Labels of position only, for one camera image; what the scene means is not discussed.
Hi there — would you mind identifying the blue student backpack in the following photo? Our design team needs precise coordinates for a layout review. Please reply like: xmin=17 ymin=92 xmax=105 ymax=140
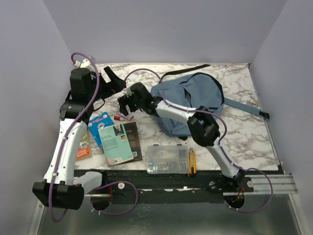
xmin=150 ymin=65 xmax=270 ymax=138

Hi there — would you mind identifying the yellow utility knife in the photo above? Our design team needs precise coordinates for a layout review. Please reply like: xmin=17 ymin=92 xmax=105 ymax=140
xmin=187 ymin=148 xmax=197 ymax=177

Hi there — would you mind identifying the teal paperback book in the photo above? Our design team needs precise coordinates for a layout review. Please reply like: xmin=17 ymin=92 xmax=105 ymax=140
xmin=98 ymin=124 xmax=134 ymax=167

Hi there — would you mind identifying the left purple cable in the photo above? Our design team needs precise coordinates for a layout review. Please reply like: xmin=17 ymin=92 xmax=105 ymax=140
xmin=48 ymin=52 xmax=139 ymax=223

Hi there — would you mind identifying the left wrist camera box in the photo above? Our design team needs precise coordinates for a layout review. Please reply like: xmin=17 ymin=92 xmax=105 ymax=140
xmin=73 ymin=56 xmax=95 ymax=71

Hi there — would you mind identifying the black mounting base plate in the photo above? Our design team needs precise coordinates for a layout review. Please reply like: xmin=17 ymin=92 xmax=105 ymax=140
xmin=73 ymin=167 xmax=286 ymax=205

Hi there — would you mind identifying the clear plastic screw box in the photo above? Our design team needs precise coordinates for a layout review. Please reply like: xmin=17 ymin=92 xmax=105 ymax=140
xmin=147 ymin=144 xmax=189 ymax=174

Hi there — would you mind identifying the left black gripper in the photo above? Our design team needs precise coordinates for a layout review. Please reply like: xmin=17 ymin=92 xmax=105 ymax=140
xmin=88 ymin=66 xmax=126 ymax=102

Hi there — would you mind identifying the red white glue stick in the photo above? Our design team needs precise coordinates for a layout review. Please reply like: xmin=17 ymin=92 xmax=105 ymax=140
xmin=113 ymin=116 xmax=125 ymax=121

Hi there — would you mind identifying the aluminium rail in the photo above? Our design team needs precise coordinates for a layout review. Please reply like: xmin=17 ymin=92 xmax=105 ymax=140
xmin=88 ymin=174 xmax=299 ymax=197

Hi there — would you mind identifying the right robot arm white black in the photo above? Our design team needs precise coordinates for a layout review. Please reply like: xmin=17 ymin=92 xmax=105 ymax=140
xmin=118 ymin=83 xmax=245 ymax=192

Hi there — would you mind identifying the orange treehouse book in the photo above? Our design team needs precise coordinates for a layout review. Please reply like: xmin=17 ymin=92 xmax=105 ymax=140
xmin=76 ymin=131 xmax=90 ymax=160

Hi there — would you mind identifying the blue blister pack card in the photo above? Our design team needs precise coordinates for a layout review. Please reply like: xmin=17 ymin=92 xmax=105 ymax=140
xmin=88 ymin=112 xmax=114 ymax=151

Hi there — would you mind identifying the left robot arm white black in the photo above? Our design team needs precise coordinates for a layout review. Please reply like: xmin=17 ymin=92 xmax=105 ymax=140
xmin=32 ymin=67 xmax=126 ymax=210

